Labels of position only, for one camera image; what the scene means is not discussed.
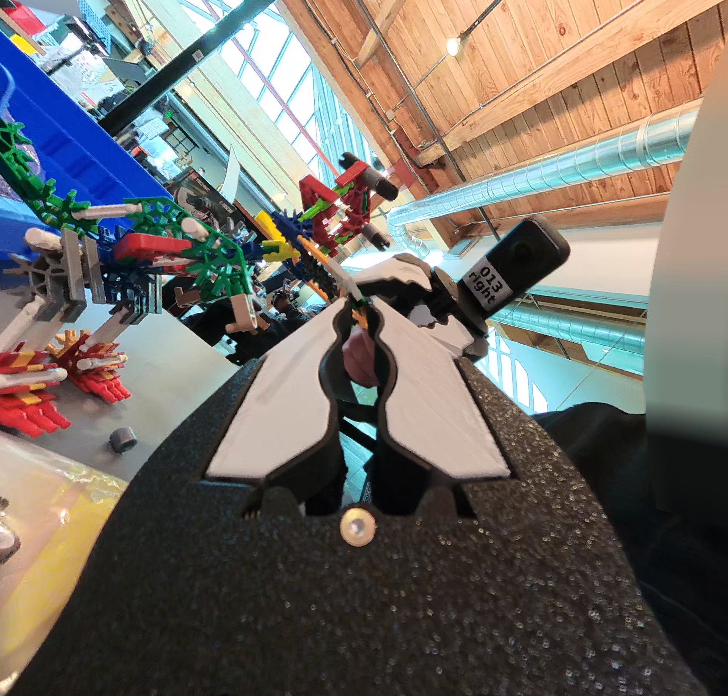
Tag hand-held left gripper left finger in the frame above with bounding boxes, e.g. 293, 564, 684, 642
205, 298, 349, 482

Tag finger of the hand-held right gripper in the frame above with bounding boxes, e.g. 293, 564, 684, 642
353, 254, 437, 301
408, 304, 478, 361

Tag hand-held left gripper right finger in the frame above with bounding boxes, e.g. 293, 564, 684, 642
370, 298, 512, 480

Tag red toy model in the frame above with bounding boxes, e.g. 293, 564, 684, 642
298, 153, 399, 253

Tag small multicolour toy model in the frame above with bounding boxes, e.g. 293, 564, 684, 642
0, 122, 376, 356

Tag red yellow toy assembly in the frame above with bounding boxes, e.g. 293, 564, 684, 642
0, 329, 132, 438

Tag white curved panel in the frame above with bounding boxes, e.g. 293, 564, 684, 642
219, 144, 242, 199

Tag black toy box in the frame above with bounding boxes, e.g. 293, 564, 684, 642
168, 167, 257, 236

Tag skylight window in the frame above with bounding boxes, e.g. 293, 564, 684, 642
154, 0, 376, 179

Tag blue plastic bin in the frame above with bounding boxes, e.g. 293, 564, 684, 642
0, 31, 171, 270

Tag blue perforated crate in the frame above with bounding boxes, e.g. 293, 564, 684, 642
77, 0, 113, 49

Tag red storage crate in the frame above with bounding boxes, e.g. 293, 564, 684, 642
0, 0, 52, 37

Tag silver spiral duct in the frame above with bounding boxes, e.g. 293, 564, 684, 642
387, 105, 703, 256
489, 295, 649, 356

